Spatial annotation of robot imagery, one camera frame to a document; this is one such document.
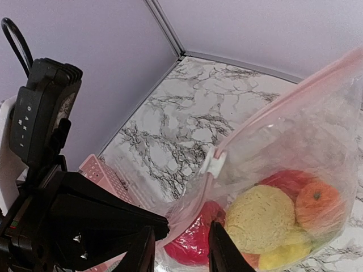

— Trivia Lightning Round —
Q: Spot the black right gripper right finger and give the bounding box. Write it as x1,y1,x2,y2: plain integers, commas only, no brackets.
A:
208,221,256,272

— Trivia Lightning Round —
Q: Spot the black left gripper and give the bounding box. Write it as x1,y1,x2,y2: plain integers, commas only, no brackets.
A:
1,155,170,271

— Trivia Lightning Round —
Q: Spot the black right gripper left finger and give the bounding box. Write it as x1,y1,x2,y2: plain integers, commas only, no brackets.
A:
113,226,155,272

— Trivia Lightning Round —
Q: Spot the clear zip top bag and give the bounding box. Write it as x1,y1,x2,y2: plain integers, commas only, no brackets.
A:
158,48,362,271

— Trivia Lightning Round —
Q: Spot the red fake apple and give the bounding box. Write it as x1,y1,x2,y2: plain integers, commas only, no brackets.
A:
164,201,226,266

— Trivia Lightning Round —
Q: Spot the beige fake bread ball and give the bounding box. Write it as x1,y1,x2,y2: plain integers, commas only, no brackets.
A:
225,185,295,254

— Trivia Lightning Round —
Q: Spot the yellow fake lemon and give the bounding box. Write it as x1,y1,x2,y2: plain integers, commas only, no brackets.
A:
258,227,312,270

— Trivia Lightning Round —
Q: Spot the white bag zip slider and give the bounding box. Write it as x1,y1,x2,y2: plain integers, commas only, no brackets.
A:
199,147,227,179

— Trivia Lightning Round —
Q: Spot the orange fake fruit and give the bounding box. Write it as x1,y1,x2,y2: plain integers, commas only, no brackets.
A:
295,181,345,236

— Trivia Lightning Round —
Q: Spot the pink perforated plastic basket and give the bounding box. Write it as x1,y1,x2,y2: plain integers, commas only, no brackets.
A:
79,153,159,272

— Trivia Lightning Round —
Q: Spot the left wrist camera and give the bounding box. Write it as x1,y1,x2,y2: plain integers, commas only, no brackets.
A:
9,58,83,168

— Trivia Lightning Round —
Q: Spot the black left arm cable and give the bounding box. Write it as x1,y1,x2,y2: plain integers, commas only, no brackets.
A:
1,17,35,77

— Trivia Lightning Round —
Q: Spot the left aluminium frame post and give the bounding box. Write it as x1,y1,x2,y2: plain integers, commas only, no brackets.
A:
144,0,185,58

